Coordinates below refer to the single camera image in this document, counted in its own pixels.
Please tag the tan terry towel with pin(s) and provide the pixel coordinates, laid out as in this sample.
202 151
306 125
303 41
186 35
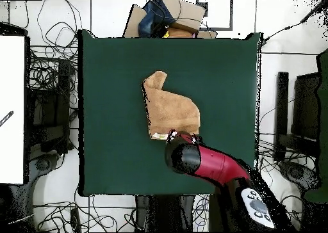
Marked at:
171 107

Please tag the black equipment cart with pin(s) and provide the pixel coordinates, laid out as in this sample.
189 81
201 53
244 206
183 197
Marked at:
48 110

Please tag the blue jeans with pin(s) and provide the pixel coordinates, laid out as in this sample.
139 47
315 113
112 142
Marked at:
151 20

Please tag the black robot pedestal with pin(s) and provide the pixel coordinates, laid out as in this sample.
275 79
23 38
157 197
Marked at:
164 212

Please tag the black label strip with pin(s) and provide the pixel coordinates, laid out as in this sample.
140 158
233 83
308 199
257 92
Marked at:
6 118

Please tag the dark green table cloth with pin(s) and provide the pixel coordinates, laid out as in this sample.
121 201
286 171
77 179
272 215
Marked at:
115 140

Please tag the black power strip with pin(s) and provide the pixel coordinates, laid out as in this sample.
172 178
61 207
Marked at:
75 220

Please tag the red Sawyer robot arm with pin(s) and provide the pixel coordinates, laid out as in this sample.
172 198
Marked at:
217 163

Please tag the brown cardboard box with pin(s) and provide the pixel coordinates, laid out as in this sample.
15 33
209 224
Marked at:
189 12

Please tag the brown folded garment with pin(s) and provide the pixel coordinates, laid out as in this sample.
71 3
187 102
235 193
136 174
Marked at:
179 33

